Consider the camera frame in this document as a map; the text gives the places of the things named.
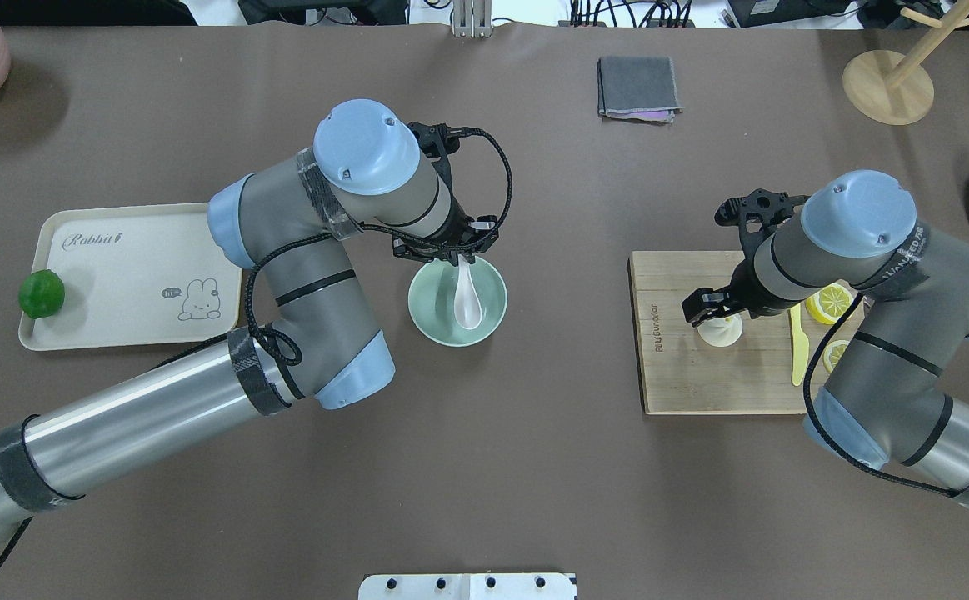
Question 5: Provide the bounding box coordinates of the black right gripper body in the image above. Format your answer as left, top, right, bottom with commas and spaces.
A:
720, 247, 802, 318

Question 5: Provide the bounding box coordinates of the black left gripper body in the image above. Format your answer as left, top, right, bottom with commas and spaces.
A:
392, 193, 500, 263

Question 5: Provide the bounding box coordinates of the white ceramic spoon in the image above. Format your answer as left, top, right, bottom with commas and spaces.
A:
452, 255, 483, 330

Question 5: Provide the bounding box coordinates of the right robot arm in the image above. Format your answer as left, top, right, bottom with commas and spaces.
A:
682, 170, 969, 509

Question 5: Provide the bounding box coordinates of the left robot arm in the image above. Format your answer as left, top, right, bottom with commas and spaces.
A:
0, 99, 507, 544

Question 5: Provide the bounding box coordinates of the mint green bowl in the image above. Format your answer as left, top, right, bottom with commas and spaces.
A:
407, 256, 507, 347

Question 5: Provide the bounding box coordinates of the yellow plastic knife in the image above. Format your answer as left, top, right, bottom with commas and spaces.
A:
787, 304, 809, 385

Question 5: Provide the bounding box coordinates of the bamboo cutting board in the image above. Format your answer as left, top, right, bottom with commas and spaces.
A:
627, 250, 868, 416

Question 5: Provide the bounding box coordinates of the thick lemon slice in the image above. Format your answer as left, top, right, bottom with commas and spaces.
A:
803, 283, 855, 326

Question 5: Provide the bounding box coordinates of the thin lemon slice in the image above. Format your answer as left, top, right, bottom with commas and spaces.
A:
820, 339, 849, 373

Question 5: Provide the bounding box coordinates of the folded grey cloth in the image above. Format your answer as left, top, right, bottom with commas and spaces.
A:
596, 56, 685, 124

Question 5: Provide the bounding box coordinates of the wooden stand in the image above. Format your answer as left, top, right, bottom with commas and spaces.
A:
842, 1, 969, 126

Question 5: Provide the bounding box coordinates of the cream rabbit tray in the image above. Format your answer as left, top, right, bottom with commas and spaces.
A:
18, 202, 242, 351

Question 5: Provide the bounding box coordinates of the green lime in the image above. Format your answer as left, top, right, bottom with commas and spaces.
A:
17, 269, 66, 320

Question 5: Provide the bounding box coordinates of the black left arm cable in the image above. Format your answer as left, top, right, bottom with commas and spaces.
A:
242, 127, 515, 368

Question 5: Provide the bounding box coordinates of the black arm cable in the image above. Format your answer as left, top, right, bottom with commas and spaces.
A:
242, 127, 515, 368
802, 293, 969, 534

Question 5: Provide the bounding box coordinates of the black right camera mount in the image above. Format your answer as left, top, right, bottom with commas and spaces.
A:
714, 188, 809, 261

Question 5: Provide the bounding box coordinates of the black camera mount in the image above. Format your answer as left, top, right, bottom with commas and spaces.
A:
714, 188, 809, 261
407, 122, 472, 197

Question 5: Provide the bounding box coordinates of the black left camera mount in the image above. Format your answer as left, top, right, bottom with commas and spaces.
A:
407, 122, 472, 197

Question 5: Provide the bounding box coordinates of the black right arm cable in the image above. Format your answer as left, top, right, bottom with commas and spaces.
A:
802, 293, 969, 534

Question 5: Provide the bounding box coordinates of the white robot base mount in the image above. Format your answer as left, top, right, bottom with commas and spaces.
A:
357, 571, 578, 599

